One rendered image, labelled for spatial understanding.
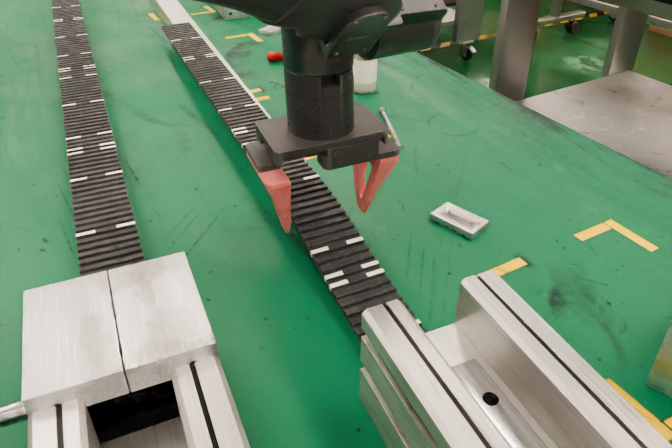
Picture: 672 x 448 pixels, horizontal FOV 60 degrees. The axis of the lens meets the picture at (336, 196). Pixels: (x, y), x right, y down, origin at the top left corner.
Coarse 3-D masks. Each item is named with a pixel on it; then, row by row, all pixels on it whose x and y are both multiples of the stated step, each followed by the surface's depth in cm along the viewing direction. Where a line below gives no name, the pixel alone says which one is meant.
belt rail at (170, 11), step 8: (152, 0) 126; (160, 0) 119; (168, 0) 119; (176, 0) 119; (160, 8) 116; (168, 8) 114; (176, 8) 114; (160, 16) 119; (168, 16) 110; (176, 16) 110; (184, 16) 110; (168, 24) 112; (192, 24) 106; (200, 32) 102; (208, 40) 98; (224, 64) 88; (232, 72) 86; (240, 80) 83; (264, 112) 74
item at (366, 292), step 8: (376, 280) 49; (384, 280) 49; (352, 288) 48; (360, 288) 48; (368, 288) 49; (376, 288) 49; (384, 288) 48; (392, 288) 49; (336, 296) 48; (344, 296) 48; (352, 296) 48; (360, 296) 48; (368, 296) 48; (376, 296) 48; (384, 296) 48; (344, 304) 47; (352, 304) 47; (360, 304) 47
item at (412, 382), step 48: (480, 288) 38; (384, 336) 35; (432, 336) 40; (480, 336) 38; (528, 336) 35; (384, 384) 36; (432, 384) 32; (480, 384) 35; (528, 384) 34; (576, 384) 32; (384, 432) 37; (432, 432) 30; (480, 432) 29; (528, 432) 32; (576, 432) 31; (624, 432) 29
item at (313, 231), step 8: (344, 216) 55; (312, 224) 53; (320, 224) 54; (328, 224) 54; (336, 224) 54; (344, 224) 54; (352, 224) 54; (304, 232) 53; (312, 232) 53; (320, 232) 53; (328, 232) 53; (336, 232) 53; (304, 240) 52
